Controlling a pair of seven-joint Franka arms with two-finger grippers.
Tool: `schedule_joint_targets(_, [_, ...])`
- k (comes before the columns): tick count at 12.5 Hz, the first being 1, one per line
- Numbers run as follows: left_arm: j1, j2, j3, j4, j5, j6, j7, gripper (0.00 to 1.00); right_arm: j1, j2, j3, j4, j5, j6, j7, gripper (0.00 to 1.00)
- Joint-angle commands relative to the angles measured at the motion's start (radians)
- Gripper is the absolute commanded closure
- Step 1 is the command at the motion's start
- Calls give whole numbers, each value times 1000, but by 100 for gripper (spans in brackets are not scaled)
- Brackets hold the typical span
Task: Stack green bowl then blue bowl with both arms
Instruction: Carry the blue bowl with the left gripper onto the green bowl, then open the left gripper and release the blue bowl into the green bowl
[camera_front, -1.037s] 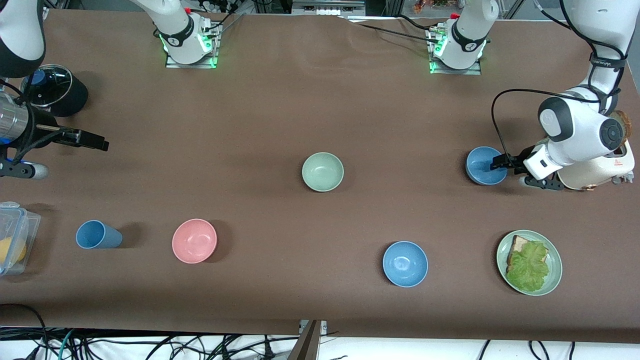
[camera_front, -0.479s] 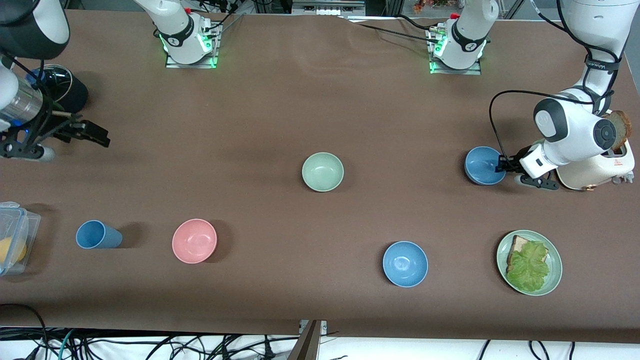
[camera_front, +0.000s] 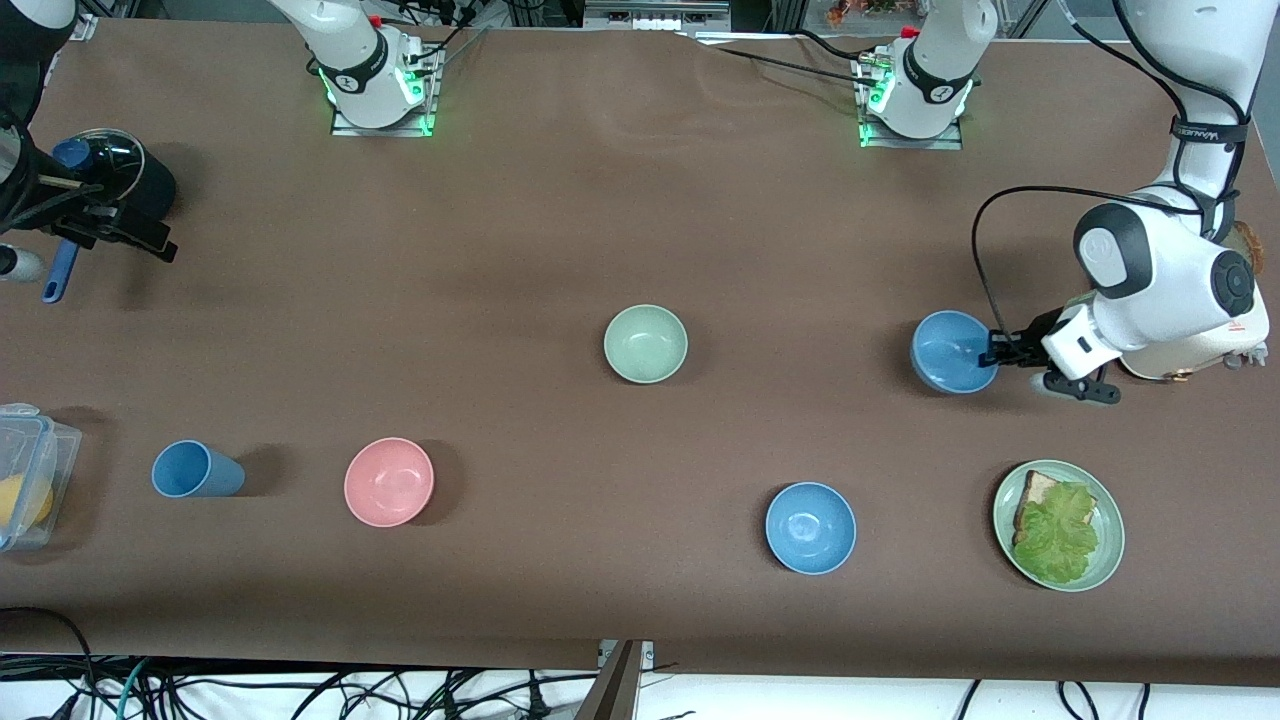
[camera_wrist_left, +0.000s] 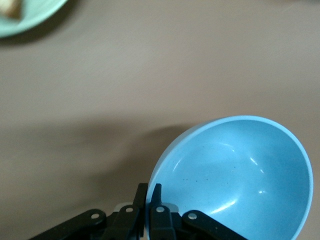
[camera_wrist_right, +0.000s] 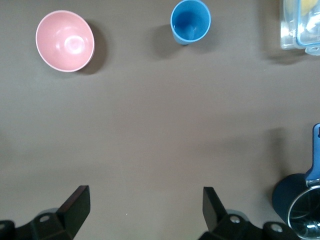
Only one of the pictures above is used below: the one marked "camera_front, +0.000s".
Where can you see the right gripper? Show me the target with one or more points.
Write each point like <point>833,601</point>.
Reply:
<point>92,217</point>

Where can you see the brown toast slice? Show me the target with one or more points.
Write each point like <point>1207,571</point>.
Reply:
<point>1247,242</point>

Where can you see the clear container blue lid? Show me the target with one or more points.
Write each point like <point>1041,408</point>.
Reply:
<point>60,450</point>

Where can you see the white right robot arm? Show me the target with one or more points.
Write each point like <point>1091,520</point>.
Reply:
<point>350,60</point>

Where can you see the green bowl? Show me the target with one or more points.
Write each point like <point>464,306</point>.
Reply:
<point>645,345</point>

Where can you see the bread slice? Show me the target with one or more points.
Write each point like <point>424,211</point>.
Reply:
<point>1040,490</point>

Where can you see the metal base plate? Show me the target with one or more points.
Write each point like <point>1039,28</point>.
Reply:
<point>905,143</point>
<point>345,128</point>

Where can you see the aluminium frame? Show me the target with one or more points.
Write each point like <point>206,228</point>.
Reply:
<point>650,15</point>

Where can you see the blue cup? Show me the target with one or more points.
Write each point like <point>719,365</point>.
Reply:
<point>200,470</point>

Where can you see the green lettuce leaf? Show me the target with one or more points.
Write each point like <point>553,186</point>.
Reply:
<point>1060,535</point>

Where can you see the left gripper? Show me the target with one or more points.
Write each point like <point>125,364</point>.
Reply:
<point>1027,341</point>

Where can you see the blue bowl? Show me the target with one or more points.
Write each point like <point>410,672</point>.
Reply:
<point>945,355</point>
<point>810,528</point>

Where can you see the brown table mat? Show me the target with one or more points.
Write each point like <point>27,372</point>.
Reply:
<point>600,200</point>

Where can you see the yellow round food item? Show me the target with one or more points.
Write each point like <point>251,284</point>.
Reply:
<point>12,505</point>

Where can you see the dark table beam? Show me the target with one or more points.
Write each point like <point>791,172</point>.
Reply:
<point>610,690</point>

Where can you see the pink bowl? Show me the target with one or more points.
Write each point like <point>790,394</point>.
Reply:
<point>390,482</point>

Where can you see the metal bracket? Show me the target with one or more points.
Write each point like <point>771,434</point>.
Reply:
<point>648,655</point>

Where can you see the green plate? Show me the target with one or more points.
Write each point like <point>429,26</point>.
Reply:
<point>1110,540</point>

